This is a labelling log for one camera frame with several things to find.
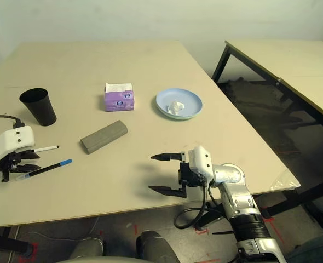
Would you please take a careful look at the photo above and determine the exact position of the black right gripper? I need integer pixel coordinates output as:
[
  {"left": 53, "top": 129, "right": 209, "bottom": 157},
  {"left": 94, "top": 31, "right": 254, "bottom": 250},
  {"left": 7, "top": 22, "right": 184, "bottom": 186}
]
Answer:
[{"left": 148, "top": 151, "right": 206, "bottom": 199}]

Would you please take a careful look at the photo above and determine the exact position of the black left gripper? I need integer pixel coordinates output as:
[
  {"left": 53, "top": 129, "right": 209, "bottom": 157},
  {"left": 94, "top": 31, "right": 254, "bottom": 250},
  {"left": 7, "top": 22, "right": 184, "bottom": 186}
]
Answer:
[{"left": 0, "top": 150, "right": 42, "bottom": 184}]

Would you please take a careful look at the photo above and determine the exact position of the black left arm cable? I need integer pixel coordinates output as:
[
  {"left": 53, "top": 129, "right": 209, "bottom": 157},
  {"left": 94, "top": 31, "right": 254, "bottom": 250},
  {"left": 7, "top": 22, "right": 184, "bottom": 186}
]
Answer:
[{"left": 0, "top": 115, "right": 24, "bottom": 128}]

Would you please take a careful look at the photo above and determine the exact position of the white tissue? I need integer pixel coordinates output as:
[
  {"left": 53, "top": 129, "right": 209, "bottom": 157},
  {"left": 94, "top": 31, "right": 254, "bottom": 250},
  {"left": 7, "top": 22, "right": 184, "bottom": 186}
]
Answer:
[{"left": 166, "top": 100, "right": 186, "bottom": 115}]

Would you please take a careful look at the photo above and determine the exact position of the grey robot leg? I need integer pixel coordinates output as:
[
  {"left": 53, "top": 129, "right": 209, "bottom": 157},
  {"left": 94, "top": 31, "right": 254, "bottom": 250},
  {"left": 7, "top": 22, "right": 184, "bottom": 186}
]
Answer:
[
  {"left": 136, "top": 230, "right": 180, "bottom": 263},
  {"left": 71, "top": 237, "right": 105, "bottom": 260}
]

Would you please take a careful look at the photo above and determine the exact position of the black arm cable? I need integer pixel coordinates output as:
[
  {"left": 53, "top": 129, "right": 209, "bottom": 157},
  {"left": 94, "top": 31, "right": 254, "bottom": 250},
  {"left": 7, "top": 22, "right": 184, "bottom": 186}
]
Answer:
[
  {"left": 174, "top": 179, "right": 225, "bottom": 230},
  {"left": 0, "top": 115, "right": 24, "bottom": 128}
]

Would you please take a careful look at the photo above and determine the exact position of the grey robot right leg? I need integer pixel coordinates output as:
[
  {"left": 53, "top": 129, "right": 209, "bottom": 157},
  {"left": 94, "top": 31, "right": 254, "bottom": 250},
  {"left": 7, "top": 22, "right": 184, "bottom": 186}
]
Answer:
[{"left": 136, "top": 230, "right": 180, "bottom": 263}]

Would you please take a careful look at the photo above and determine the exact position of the clear plastic film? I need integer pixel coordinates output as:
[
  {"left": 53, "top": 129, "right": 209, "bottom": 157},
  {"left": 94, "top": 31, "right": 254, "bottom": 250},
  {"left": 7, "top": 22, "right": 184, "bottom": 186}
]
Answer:
[{"left": 269, "top": 168, "right": 301, "bottom": 191}]

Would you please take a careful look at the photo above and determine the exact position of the black table leg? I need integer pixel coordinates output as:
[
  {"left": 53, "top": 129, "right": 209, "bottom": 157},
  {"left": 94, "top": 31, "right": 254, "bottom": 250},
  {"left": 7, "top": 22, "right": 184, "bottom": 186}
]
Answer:
[
  {"left": 194, "top": 202, "right": 228, "bottom": 230},
  {"left": 0, "top": 232, "right": 39, "bottom": 255}
]

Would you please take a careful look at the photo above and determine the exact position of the black plastic cup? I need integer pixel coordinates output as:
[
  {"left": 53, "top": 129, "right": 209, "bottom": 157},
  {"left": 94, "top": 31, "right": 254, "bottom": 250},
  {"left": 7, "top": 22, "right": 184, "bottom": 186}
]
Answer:
[{"left": 19, "top": 87, "right": 57, "bottom": 127}]

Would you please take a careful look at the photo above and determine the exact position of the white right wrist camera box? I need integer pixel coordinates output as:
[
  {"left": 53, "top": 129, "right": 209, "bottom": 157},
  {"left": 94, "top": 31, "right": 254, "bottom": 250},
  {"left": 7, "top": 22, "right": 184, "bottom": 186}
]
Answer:
[{"left": 188, "top": 145, "right": 214, "bottom": 179}]

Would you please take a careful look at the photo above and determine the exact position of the purple tissue pack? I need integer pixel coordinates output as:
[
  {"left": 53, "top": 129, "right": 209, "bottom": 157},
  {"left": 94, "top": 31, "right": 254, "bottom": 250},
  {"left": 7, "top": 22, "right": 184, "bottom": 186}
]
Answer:
[{"left": 104, "top": 82, "right": 136, "bottom": 112}]

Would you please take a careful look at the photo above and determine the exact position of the light blue plate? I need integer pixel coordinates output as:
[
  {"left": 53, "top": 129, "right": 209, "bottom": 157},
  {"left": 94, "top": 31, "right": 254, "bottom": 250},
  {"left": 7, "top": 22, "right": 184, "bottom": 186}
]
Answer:
[{"left": 155, "top": 87, "right": 203, "bottom": 121}]

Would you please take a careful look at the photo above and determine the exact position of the grey glasses case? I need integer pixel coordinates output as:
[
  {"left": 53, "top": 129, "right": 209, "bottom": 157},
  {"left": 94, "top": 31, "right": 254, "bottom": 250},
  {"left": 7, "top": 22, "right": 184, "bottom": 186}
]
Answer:
[{"left": 80, "top": 119, "right": 129, "bottom": 156}]

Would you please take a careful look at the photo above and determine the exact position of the grey robot left leg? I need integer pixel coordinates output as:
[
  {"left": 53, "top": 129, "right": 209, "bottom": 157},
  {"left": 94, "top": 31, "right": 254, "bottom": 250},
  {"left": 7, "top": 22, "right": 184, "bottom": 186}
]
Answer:
[{"left": 71, "top": 237, "right": 105, "bottom": 260}]

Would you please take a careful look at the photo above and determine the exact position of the grey robot torso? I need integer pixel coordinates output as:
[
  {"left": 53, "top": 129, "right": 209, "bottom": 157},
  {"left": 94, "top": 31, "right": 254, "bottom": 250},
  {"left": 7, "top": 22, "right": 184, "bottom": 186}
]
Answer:
[{"left": 54, "top": 256, "right": 151, "bottom": 263}]

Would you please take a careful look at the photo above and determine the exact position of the black pen blue cap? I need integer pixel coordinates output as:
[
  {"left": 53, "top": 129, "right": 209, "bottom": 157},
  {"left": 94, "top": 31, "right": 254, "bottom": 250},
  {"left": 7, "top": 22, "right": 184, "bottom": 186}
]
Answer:
[{"left": 15, "top": 159, "right": 73, "bottom": 181}]

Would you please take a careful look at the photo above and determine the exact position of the thin white floor cable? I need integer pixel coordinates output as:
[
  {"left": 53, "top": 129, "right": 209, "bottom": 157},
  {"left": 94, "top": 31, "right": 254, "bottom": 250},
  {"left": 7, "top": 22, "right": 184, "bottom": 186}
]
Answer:
[{"left": 27, "top": 216, "right": 101, "bottom": 243}]

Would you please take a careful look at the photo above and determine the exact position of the beige side table black frame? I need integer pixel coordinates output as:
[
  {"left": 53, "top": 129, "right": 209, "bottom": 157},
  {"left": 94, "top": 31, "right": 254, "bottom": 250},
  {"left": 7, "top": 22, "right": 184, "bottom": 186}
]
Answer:
[{"left": 211, "top": 40, "right": 323, "bottom": 231}]

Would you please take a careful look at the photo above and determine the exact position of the white marker pen black cap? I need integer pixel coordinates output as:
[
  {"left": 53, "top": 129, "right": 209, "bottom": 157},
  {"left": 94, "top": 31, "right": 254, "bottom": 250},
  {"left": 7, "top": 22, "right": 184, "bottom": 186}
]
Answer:
[{"left": 34, "top": 145, "right": 60, "bottom": 153}]

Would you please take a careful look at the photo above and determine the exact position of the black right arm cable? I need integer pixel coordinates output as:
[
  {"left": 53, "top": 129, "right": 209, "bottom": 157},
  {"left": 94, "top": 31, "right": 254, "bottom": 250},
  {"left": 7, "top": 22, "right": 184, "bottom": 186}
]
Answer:
[{"left": 174, "top": 179, "right": 225, "bottom": 230}]

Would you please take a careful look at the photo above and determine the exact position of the bystander in blue jeans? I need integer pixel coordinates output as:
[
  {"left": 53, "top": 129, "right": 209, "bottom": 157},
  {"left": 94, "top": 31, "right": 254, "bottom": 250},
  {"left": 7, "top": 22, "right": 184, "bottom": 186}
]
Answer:
[{"left": 286, "top": 235, "right": 323, "bottom": 263}]

